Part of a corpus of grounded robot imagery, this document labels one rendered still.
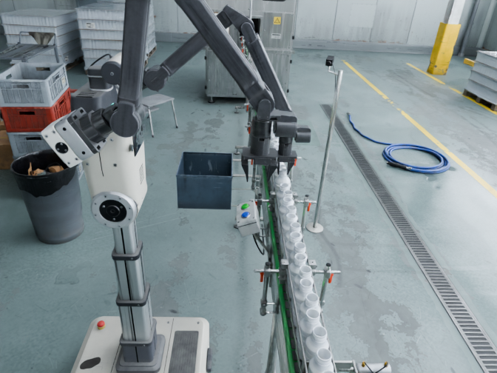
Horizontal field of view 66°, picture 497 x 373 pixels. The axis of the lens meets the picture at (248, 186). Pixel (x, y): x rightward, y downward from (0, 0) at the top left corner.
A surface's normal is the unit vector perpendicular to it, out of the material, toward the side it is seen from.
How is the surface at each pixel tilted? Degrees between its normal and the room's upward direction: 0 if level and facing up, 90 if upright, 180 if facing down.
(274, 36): 90
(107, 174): 101
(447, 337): 0
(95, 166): 90
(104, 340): 0
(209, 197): 90
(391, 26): 90
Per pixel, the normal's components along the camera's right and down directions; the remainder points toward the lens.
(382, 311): 0.05, -0.87
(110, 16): 0.08, 0.48
